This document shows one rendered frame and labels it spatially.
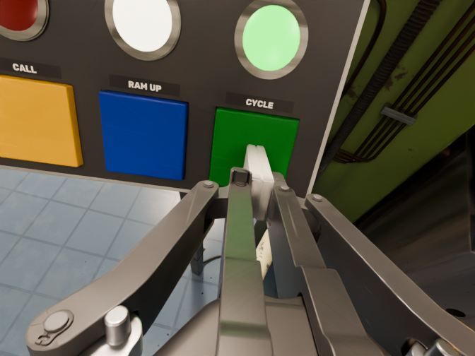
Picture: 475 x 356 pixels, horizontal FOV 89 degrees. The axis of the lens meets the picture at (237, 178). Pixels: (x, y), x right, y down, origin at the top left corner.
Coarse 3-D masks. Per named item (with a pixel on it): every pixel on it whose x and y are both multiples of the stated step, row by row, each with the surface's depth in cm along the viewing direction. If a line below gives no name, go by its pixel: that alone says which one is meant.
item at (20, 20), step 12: (0, 0) 18; (12, 0) 18; (24, 0) 18; (36, 0) 18; (0, 12) 18; (12, 12) 18; (24, 12) 18; (36, 12) 18; (0, 24) 19; (12, 24) 19; (24, 24) 19
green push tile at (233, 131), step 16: (224, 112) 21; (240, 112) 21; (256, 112) 22; (224, 128) 21; (240, 128) 21; (256, 128) 21; (272, 128) 21; (288, 128) 21; (224, 144) 22; (240, 144) 22; (256, 144) 22; (272, 144) 22; (288, 144) 22; (224, 160) 23; (240, 160) 23; (272, 160) 23; (288, 160) 23; (224, 176) 23
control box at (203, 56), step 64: (64, 0) 18; (192, 0) 18; (256, 0) 18; (320, 0) 18; (0, 64) 20; (64, 64) 20; (128, 64) 20; (192, 64) 20; (320, 64) 20; (192, 128) 22; (320, 128) 22
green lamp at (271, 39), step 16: (256, 16) 18; (272, 16) 18; (288, 16) 18; (256, 32) 19; (272, 32) 19; (288, 32) 19; (256, 48) 19; (272, 48) 19; (288, 48) 19; (256, 64) 20; (272, 64) 20
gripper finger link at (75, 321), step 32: (192, 192) 12; (160, 224) 10; (192, 224) 10; (128, 256) 8; (160, 256) 8; (192, 256) 11; (96, 288) 7; (128, 288) 7; (160, 288) 8; (64, 320) 6; (96, 320) 6; (32, 352) 5; (64, 352) 6
